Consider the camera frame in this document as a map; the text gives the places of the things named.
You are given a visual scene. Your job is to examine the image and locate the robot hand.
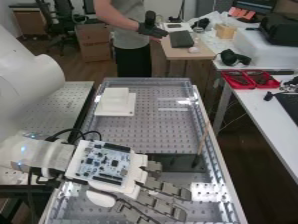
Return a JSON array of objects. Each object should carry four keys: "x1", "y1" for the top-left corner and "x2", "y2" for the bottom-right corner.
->
[{"x1": 65, "y1": 139, "x2": 193, "y2": 224}]

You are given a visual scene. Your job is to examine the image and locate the small white box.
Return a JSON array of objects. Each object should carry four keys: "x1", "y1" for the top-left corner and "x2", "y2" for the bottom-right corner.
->
[{"x1": 93, "y1": 87, "x2": 137, "y2": 117}]

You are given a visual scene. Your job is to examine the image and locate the thin stick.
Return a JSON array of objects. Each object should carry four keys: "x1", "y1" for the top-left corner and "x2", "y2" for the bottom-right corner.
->
[{"x1": 196, "y1": 120, "x2": 213, "y2": 158}]

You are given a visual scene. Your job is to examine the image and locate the clear box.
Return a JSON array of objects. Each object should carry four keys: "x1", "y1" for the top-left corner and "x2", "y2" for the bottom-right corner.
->
[{"x1": 39, "y1": 77, "x2": 247, "y2": 224}]

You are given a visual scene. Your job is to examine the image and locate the wooden desk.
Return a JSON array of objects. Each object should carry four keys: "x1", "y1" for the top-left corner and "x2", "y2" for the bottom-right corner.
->
[{"x1": 150, "y1": 21, "x2": 220, "y2": 88}]

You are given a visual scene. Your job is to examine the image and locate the cardboard box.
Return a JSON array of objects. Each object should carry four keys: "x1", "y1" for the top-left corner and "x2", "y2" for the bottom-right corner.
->
[{"x1": 73, "y1": 22, "x2": 113, "y2": 63}]

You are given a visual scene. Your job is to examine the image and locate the white desk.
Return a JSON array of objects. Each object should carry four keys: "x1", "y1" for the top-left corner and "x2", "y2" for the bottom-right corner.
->
[{"x1": 212, "y1": 74, "x2": 298, "y2": 188}]

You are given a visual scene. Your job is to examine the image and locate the person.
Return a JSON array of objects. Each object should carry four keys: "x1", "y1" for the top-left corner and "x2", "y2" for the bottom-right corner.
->
[{"x1": 93, "y1": 0, "x2": 170, "y2": 79}]

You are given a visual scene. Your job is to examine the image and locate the black headphones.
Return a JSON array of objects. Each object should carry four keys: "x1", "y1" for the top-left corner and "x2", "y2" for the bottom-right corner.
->
[{"x1": 220, "y1": 48, "x2": 253, "y2": 67}]

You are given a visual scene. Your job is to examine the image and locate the black keyboard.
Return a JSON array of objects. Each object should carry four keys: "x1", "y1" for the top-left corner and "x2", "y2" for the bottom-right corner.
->
[{"x1": 273, "y1": 92, "x2": 298, "y2": 127}]

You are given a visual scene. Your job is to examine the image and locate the black office chair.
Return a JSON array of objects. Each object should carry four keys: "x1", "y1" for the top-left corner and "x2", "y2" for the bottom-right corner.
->
[{"x1": 35, "y1": 0, "x2": 88, "y2": 46}]

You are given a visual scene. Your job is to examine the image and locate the pale wooden block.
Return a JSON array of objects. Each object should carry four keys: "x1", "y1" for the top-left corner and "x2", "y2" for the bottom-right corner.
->
[{"x1": 214, "y1": 23, "x2": 238, "y2": 40}]

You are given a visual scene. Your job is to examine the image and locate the black case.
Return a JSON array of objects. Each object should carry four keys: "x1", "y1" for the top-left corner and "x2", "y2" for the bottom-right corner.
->
[{"x1": 258, "y1": 12, "x2": 298, "y2": 47}]

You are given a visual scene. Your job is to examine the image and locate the black cable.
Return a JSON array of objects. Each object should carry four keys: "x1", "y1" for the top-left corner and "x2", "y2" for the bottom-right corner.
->
[{"x1": 44, "y1": 128, "x2": 104, "y2": 143}]

